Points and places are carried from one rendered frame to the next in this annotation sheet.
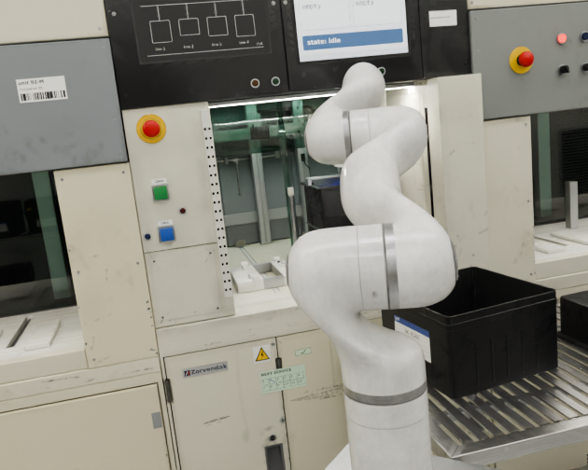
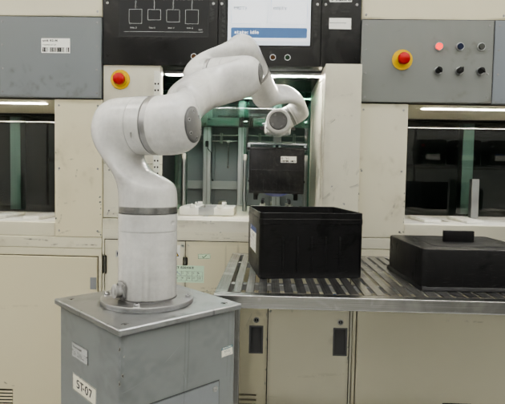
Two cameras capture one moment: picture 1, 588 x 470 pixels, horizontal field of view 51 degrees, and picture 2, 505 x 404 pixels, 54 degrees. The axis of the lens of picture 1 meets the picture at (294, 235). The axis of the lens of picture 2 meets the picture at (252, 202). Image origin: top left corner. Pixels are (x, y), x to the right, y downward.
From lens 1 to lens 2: 0.65 m
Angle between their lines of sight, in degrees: 16
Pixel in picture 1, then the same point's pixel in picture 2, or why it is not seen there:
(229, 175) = (222, 152)
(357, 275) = (121, 119)
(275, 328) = (186, 234)
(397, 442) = (135, 243)
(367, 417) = (121, 224)
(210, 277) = not seen: hidden behind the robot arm
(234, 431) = not seen: hidden behind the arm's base
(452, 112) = (335, 90)
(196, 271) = not seen: hidden behind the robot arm
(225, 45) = (176, 29)
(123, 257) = (89, 163)
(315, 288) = (98, 127)
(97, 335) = (64, 213)
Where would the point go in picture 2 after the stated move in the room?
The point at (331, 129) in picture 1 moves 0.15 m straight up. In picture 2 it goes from (195, 66) to (195, 9)
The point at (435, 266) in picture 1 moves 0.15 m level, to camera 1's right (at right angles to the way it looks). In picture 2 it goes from (167, 116) to (244, 115)
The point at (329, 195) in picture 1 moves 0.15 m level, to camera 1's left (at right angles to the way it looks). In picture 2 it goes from (255, 153) to (218, 153)
